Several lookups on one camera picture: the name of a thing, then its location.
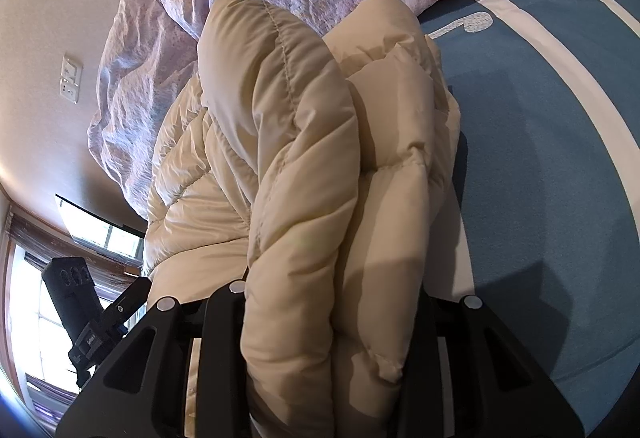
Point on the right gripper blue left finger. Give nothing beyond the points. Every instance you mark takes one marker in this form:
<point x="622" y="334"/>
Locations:
<point x="141" y="387"/>

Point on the white wall socket plate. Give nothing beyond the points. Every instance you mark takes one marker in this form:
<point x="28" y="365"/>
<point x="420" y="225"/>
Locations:
<point x="70" y="79"/>

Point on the blue white striped bed sheet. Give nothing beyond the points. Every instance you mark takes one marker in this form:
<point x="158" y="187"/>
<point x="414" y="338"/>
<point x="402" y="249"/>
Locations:
<point x="543" y="220"/>

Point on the cream quilted down jacket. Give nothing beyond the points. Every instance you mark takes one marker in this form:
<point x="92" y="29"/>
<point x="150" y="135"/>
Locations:
<point x="312" y="166"/>

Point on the flat screen television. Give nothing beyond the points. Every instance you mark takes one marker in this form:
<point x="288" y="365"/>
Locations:
<point x="117" y="242"/>

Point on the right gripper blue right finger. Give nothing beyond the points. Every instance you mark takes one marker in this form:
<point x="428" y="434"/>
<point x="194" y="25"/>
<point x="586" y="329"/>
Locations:
<point x="467" y="375"/>

